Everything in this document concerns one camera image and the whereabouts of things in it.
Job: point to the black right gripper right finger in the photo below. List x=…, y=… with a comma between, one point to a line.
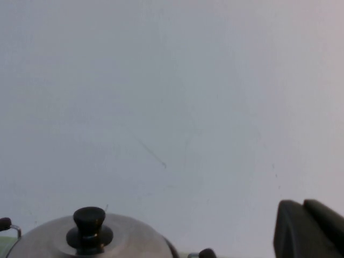
x=328, y=220

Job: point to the stainless steel pot lid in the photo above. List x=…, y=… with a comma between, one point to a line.
x=129, y=236

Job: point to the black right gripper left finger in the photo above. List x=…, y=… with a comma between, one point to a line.
x=293, y=236

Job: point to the green grid table mat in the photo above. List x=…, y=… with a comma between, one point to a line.
x=2, y=242

